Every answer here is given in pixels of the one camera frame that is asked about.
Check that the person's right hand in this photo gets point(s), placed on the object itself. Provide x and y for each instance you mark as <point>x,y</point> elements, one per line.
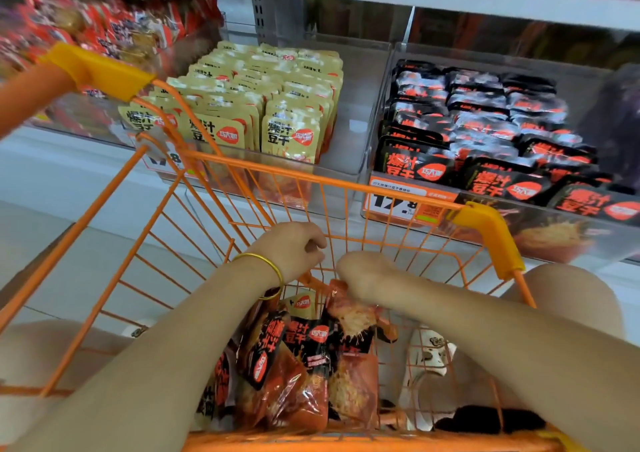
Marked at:
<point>368,275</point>

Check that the person's left forearm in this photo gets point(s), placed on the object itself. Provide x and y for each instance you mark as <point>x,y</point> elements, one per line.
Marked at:
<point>130,377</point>

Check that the pile of red tan packets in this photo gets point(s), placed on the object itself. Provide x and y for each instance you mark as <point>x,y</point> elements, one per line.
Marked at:
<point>90,22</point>

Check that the person's right leg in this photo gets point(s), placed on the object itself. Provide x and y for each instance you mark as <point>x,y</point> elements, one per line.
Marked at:
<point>575,297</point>

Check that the person's right forearm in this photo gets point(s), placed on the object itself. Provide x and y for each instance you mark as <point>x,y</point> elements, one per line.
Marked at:
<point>540,357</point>

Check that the person's right white sandal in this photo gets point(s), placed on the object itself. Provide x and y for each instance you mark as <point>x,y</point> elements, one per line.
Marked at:
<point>430,357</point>

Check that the person's left hand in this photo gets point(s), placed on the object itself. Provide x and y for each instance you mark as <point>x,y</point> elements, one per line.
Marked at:
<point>285,247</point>

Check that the orange price tag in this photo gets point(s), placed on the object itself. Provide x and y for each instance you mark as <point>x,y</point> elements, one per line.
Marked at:
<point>410,197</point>
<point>175,157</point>

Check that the row of yellow orange snacks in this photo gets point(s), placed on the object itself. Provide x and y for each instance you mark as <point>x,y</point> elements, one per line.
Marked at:
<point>220,132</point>
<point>140,119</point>
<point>290,139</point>

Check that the person's leg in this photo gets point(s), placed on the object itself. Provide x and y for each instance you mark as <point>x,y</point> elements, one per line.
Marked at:
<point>575,297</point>
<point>45,367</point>

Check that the pile of black orange snacks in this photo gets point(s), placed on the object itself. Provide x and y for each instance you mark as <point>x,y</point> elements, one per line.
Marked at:
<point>290,367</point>

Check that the black shorts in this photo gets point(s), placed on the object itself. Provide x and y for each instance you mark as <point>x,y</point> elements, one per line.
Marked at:
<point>490,419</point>

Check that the row of black orange snacks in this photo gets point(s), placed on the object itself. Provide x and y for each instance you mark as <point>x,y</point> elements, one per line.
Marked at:
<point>410,167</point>
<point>600,205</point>
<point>505,185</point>

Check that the person's left leg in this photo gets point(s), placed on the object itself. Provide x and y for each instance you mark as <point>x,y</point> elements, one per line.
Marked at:
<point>45,367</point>

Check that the orange shopping cart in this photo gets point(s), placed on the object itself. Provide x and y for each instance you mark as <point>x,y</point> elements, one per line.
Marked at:
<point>90,67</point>

